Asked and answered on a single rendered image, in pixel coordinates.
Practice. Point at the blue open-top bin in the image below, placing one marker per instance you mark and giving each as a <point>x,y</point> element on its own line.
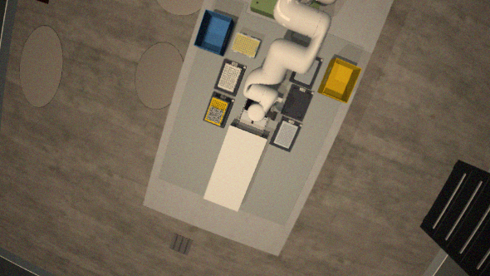
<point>213,32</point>

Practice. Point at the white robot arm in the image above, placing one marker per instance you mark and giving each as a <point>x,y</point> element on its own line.
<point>284,54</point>

